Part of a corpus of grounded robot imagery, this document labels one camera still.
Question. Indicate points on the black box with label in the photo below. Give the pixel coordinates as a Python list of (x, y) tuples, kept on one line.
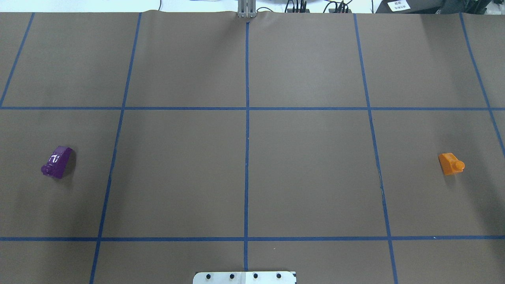
[(442, 7)]

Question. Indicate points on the orange trapezoid block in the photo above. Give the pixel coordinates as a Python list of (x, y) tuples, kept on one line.
[(450, 164)]

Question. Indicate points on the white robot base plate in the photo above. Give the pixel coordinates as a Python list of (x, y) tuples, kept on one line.
[(245, 277)]

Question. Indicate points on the purple trapezoid block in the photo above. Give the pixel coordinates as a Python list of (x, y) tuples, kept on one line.
[(57, 162)]

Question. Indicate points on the grey metal camera post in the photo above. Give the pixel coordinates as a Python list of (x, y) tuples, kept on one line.
[(247, 9)]

